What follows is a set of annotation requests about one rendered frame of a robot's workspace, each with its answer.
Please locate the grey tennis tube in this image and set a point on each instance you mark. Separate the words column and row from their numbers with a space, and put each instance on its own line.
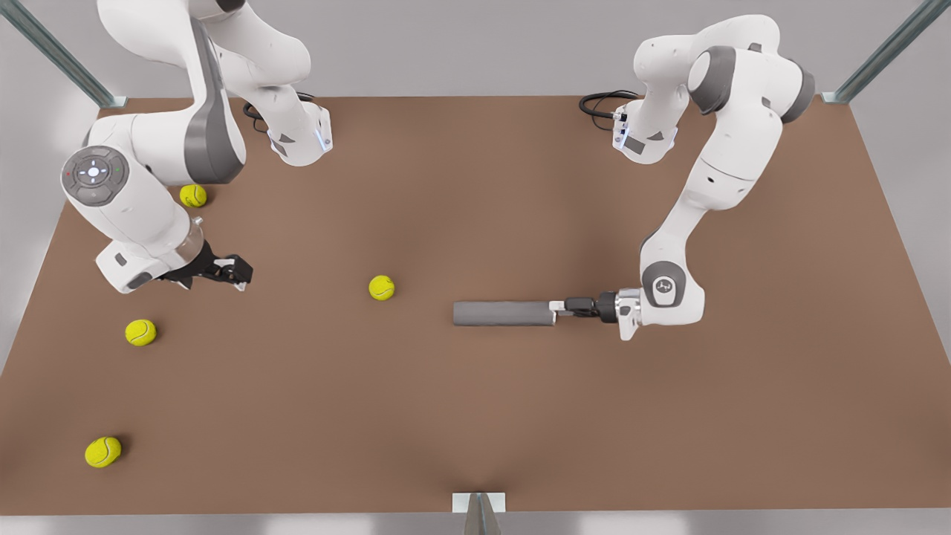
column 501, row 313

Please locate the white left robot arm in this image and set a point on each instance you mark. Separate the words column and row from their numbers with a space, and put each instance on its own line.
column 732, row 148

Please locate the yellow tennis ball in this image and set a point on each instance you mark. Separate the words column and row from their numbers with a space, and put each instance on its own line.
column 193, row 195
column 102, row 452
column 140, row 332
column 381, row 287

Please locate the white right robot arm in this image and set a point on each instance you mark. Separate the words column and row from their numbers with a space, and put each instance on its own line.
column 141, row 148

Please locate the silver frame post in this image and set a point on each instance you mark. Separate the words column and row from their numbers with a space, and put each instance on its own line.
column 479, row 511
column 59, row 56
column 884, row 52

